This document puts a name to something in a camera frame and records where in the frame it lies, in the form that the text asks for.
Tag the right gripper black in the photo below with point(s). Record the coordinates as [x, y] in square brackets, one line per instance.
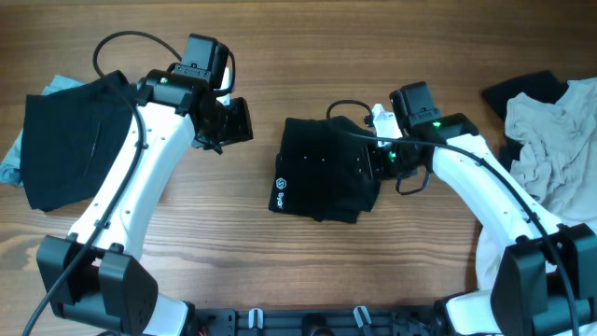
[377, 169]

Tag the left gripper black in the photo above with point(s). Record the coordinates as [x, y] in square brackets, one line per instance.
[241, 132]

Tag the black t-shirt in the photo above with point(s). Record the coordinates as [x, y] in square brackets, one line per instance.
[320, 171]

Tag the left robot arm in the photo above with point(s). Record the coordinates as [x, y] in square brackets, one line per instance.
[93, 275]

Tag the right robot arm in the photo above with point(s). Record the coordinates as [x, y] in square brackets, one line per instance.
[539, 277]

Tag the folded black garment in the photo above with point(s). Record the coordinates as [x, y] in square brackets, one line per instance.
[71, 138]

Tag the beige t-shirt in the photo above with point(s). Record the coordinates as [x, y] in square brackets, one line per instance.
[565, 181]

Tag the black garment under pile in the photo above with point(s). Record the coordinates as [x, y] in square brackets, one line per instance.
[527, 106]

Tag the folded light blue garment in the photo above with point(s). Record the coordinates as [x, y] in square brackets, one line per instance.
[11, 164]

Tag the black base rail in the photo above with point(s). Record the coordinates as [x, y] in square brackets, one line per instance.
[404, 321]

